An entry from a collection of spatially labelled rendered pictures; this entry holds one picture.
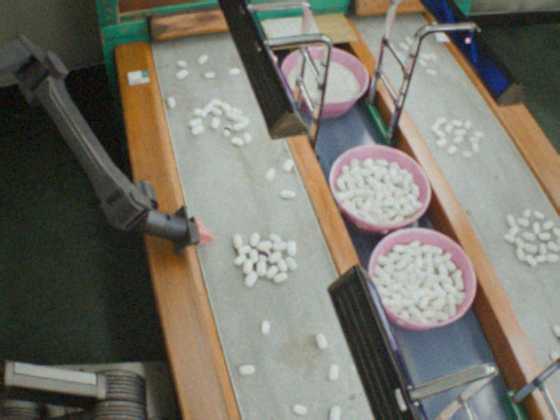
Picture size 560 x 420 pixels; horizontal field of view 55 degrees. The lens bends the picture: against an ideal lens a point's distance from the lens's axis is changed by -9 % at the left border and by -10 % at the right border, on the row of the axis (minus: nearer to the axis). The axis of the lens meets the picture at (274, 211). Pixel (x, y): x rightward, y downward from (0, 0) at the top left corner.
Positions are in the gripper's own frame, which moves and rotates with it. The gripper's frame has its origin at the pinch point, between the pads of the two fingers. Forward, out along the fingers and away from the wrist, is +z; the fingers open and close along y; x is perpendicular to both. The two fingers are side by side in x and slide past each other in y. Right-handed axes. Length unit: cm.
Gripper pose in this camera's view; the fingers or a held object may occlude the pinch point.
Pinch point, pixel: (210, 239)
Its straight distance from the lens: 139.0
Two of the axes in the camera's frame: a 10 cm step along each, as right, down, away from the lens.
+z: 7.0, 2.5, 6.7
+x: -6.6, 5.8, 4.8
